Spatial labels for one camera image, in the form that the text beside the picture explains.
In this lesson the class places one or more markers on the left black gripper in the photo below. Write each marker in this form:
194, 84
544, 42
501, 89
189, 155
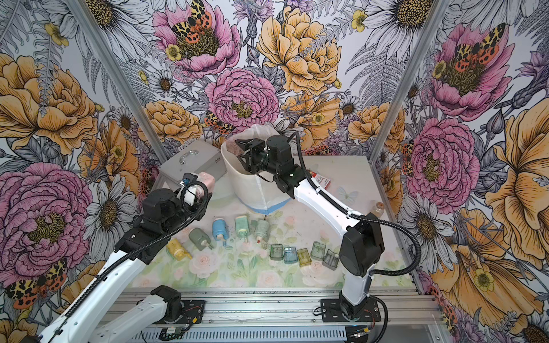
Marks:
186, 182

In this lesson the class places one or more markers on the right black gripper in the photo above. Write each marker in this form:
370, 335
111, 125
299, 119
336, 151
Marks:
251, 152

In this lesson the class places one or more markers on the yellow pencil sharpener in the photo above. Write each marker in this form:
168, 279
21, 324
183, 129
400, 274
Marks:
176, 249

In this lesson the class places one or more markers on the pink translucent shavings tray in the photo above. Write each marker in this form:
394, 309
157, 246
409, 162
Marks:
233, 148

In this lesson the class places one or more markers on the dark green pencil sharpener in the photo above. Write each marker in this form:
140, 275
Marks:
200, 239

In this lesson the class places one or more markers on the pink pencil sharpener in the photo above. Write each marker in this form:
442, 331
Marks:
196, 187

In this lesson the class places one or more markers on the blue pencil sharpener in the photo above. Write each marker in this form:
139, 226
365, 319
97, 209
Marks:
220, 231

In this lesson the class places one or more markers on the teal square pencil sharpener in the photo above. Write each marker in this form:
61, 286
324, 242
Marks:
242, 227

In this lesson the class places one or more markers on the translucent green shavings tray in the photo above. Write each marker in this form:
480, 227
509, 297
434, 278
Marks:
276, 252

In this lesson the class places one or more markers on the translucent blue shavings tray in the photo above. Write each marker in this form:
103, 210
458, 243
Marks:
290, 255

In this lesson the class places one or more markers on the clear teal shavings tray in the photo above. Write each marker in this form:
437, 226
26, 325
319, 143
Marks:
318, 251

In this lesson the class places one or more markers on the translucent yellow shavings tray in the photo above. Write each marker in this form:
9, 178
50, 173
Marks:
304, 257

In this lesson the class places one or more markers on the grey translucent shavings tray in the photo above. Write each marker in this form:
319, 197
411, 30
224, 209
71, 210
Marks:
331, 260

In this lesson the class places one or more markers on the grey-green pencil sharpener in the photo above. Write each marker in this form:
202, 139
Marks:
262, 231

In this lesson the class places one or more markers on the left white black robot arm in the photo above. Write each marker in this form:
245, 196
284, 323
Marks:
79, 322

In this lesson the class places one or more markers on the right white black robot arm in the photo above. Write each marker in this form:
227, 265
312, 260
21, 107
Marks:
362, 239

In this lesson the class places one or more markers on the white lined trash bin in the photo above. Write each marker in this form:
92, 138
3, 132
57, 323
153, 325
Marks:
258, 195

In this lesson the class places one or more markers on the red white bandage box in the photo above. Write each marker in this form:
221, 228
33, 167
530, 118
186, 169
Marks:
324, 182

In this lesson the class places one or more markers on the silver aluminium case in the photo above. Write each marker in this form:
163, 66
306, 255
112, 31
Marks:
199, 156

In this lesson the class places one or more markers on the small glass jar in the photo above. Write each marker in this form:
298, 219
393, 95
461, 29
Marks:
378, 209

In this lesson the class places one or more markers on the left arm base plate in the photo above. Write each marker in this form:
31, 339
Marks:
192, 312

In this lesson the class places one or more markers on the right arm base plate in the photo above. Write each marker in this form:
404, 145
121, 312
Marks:
340, 310

